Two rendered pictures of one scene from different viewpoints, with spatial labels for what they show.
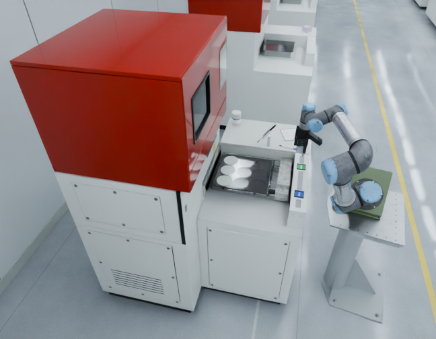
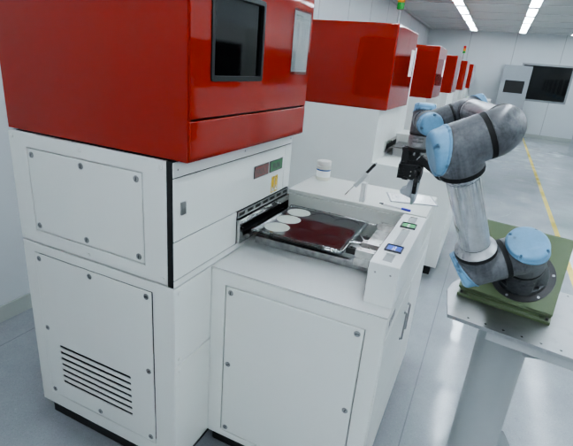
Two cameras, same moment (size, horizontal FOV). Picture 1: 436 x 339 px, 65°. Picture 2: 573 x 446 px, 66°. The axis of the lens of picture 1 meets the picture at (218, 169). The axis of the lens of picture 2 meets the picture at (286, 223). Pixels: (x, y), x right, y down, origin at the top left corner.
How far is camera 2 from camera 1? 92 cm
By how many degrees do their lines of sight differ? 21
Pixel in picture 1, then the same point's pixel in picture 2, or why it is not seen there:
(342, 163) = (462, 125)
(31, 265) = not seen: outside the picture
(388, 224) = (567, 334)
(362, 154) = (505, 111)
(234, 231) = (270, 296)
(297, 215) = (384, 274)
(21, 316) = not seen: outside the picture
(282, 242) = (352, 329)
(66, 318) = not seen: outside the picture
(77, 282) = (18, 382)
